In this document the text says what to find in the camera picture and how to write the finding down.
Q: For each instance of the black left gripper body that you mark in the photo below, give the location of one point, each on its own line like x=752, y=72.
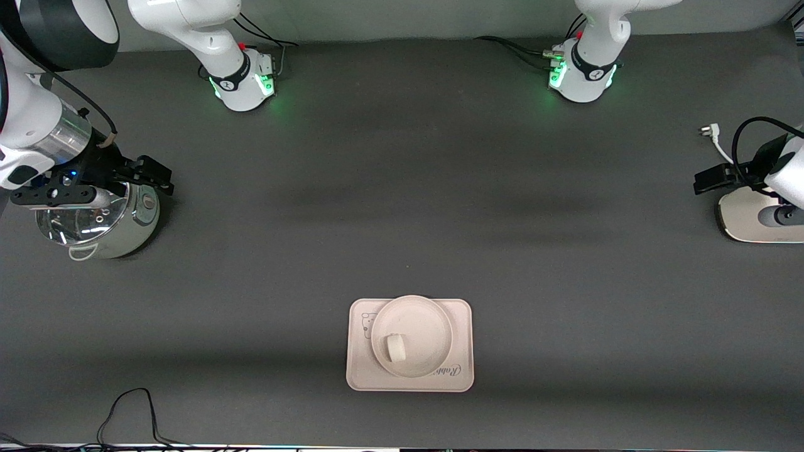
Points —
x=762, y=158

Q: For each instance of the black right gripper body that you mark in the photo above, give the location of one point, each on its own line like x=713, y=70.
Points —
x=105, y=162

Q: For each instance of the small white bun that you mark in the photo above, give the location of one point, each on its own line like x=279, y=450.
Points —
x=396, y=348

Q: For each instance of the round beige plate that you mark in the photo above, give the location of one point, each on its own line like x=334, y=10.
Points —
x=421, y=326

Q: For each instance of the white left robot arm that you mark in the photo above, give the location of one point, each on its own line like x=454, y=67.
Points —
x=584, y=81

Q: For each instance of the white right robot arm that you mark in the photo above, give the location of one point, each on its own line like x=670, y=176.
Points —
x=207, y=31

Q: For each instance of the beige tray with bear print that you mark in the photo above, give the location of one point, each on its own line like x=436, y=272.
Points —
x=461, y=339

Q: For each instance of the cream toaster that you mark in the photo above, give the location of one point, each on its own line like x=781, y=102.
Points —
x=738, y=220

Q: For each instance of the steel pot with glass lid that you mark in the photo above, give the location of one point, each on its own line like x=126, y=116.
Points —
x=125, y=232

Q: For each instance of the dark grey table mat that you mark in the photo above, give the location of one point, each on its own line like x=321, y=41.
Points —
x=534, y=220

